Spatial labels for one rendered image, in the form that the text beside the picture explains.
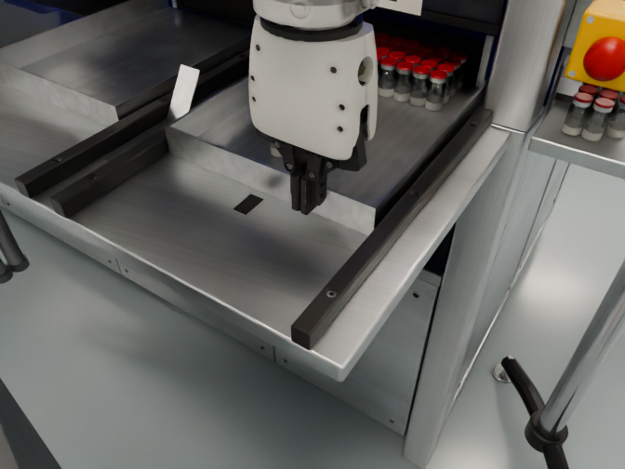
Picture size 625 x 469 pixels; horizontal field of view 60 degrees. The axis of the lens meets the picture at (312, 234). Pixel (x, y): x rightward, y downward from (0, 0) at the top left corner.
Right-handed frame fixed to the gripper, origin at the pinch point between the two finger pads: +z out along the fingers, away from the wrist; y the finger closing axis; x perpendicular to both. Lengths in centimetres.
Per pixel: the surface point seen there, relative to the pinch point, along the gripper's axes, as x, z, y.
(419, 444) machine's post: -29, 82, -11
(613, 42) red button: -24.5, -9.9, -18.2
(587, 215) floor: -145, 89, -24
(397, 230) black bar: -2.0, 2.4, -8.4
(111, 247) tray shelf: 12.4, 5.3, 13.9
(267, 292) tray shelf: 9.3, 4.4, -2.1
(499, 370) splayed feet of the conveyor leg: -64, 89, -19
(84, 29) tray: -17, 2, 53
